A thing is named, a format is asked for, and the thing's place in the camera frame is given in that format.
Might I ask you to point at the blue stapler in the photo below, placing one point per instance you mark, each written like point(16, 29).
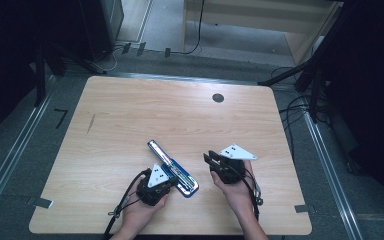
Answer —
point(183, 180)

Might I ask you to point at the black metal stand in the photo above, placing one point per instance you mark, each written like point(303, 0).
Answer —
point(40, 76)
point(315, 86)

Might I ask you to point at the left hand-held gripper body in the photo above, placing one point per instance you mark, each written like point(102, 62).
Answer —
point(158, 176)

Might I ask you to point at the person's left hand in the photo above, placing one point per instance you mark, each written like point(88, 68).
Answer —
point(140, 215)

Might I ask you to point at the person's right hand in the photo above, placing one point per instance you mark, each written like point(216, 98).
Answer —
point(240, 196)

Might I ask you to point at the metal floor rail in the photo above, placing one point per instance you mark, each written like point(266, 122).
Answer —
point(330, 173)
point(180, 78)
point(16, 150)

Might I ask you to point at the round black table grommet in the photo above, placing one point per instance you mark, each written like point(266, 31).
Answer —
point(218, 98)

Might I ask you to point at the dark cabinet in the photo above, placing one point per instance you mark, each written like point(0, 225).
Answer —
point(103, 26)

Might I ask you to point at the light wooden shelf unit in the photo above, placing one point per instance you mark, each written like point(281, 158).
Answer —
point(246, 16)

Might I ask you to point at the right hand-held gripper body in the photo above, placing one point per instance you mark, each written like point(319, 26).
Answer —
point(235, 153)

